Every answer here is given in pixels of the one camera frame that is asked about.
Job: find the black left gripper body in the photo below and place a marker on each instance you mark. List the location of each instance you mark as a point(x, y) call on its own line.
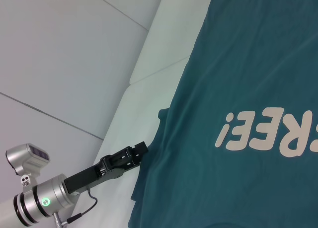
point(99, 173)

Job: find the teal t-shirt with FREE print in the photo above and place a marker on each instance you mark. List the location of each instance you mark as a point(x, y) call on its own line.
point(236, 76)

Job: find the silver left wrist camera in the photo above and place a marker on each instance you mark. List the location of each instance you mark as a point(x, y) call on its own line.
point(27, 158)

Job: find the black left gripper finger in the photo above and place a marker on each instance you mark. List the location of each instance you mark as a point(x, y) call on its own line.
point(135, 161)
point(139, 149)

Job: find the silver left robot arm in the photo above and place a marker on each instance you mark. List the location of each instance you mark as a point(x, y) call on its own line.
point(29, 200)

